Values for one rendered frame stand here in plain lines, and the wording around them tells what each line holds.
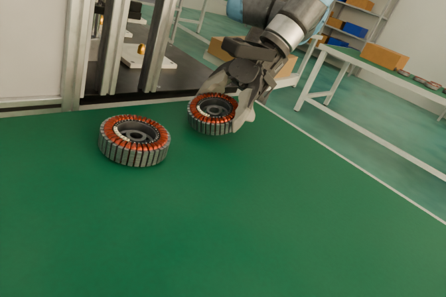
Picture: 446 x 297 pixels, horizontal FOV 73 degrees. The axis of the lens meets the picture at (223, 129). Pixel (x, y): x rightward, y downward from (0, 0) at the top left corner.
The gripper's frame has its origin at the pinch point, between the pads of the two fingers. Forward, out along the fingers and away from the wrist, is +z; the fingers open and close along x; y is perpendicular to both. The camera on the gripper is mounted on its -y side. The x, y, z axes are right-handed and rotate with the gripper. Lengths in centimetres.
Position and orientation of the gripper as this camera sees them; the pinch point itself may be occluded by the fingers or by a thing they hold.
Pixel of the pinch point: (211, 113)
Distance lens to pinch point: 62.5
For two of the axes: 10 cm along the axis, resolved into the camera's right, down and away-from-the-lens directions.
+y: 4.7, 3.3, 8.2
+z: -6.3, 7.7, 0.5
